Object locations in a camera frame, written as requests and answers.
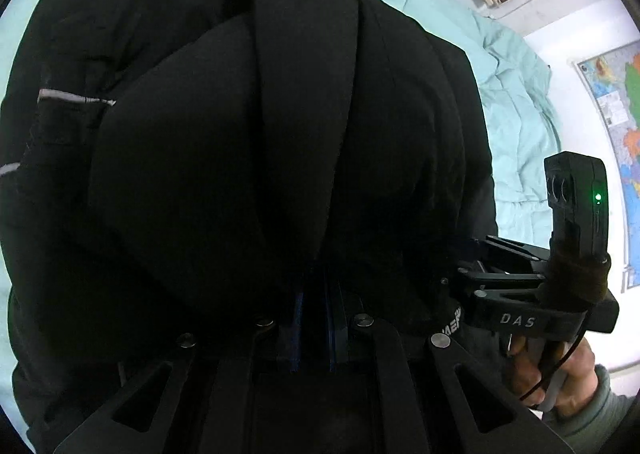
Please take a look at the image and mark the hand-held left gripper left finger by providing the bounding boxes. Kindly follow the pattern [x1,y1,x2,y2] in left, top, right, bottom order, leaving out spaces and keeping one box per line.
[52,291,303,454]

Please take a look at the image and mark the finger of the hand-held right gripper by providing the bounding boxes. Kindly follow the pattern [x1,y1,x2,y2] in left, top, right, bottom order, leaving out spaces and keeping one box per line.
[484,234,550,263]
[454,259,548,295]

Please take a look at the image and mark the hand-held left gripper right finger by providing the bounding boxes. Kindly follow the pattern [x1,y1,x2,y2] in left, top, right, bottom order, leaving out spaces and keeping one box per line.
[325,284,576,454]

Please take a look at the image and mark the black hooded jacket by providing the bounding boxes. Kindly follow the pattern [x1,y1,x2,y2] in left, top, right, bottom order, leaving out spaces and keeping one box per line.
[0,0,500,454]

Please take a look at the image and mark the person's right forearm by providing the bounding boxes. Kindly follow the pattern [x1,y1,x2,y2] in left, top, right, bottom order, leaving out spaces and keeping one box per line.
[542,364,640,454]

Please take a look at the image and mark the person's right hand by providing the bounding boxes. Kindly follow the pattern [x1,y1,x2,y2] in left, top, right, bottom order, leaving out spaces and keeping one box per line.
[507,334,601,419]

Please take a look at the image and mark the teal quilted blanket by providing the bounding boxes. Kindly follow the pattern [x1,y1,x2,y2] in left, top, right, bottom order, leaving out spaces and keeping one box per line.
[0,0,562,454]

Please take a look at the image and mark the wall map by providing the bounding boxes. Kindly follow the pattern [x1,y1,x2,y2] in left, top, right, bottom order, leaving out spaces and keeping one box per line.
[575,41,640,292]

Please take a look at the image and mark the black cable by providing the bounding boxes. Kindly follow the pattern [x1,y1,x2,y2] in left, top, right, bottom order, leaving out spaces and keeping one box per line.
[520,306,595,407]

